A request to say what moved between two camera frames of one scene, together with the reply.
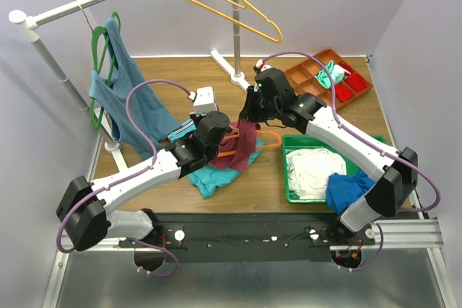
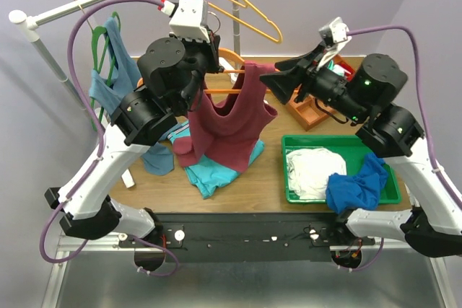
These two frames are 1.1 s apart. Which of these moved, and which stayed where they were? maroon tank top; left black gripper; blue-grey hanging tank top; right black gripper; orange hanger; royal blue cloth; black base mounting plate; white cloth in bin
Moved: right black gripper; orange hanger; left black gripper; maroon tank top
Stayed: royal blue cloth; black base mounting plate; blue-grey hanging tank top; white cloth in bin
